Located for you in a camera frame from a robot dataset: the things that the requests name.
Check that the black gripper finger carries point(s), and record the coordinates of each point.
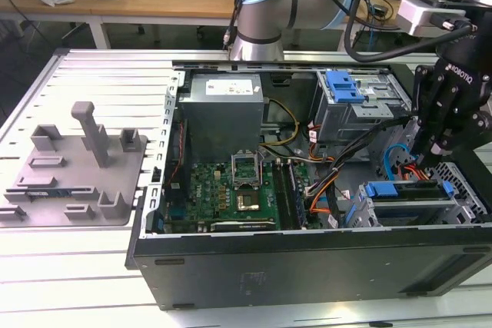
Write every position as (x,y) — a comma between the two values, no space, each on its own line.
(424,93)
(469,128)

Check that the hard disk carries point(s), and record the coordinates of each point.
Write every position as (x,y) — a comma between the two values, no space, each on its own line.
(380,189)

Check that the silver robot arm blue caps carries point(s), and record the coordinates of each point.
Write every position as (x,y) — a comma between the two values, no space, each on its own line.
(265,9)

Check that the grey metal disk bay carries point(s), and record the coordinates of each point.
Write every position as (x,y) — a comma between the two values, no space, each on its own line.
(411,205)

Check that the blue plastic drive latch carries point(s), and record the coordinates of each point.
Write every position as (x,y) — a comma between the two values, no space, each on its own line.
(342,86)

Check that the grey metal drive cage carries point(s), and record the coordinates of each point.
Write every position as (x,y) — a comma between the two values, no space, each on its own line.
(338,120)

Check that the black RAM stick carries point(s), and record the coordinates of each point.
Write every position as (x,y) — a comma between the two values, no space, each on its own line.
(299,199)

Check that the grey power supply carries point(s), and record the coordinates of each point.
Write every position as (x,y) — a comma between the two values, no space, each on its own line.
(219,120)

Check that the black PC case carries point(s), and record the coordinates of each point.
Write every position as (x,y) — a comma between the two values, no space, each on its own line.
(307,266)

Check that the CPU socket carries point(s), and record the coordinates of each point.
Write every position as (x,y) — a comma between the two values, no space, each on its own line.
(246,202)

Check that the black graphics card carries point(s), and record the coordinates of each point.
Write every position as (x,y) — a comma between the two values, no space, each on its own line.
(242,225)

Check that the green motherboard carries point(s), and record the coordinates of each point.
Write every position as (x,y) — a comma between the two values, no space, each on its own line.
(207,193)

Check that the grey parts rack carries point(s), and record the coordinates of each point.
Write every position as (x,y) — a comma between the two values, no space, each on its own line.
(123,174)

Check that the RAM stick with blue label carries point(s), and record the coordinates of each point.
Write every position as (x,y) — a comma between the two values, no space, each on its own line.
(46,193)

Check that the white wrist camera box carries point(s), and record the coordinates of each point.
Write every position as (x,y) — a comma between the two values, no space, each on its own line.
(413,13)

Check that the wooden desk white frame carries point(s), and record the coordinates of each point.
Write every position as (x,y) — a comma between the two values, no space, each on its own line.
(392,7)
(115,1)

